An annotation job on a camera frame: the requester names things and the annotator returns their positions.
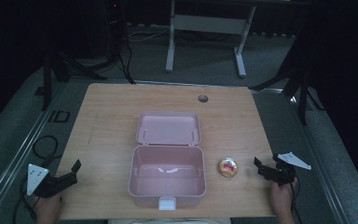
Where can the person's left hand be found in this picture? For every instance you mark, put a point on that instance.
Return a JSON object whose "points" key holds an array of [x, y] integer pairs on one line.
{"points": [[48, 207]]}

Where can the dark computer tower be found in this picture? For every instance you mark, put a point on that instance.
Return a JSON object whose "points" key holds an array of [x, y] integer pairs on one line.
{"points": [[115, 28]]}

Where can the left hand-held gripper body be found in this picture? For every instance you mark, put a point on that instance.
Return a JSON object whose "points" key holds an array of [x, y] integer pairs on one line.
{"points": [[48, 185]]}

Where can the round snack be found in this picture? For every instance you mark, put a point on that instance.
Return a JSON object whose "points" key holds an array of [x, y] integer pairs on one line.
{"points": [[227, 167]]}

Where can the white metal desk frame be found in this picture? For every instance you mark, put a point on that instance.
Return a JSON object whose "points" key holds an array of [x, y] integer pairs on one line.
{"points": [[209, 24]]}

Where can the person's right hand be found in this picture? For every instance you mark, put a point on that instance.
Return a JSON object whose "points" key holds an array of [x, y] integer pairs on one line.
{"points": [[282, 197]]}

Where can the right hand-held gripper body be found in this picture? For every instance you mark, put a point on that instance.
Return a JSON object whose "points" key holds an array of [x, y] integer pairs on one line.
{"points": [[284, 169]]}

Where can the pink plastic storage box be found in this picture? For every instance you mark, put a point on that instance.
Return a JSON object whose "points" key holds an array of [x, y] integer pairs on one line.
{"points": [[167, 174]]}

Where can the black metal stand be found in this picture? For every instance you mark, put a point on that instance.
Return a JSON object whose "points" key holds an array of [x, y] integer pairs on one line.
{"points": [[303, 90], [47, 77]]}

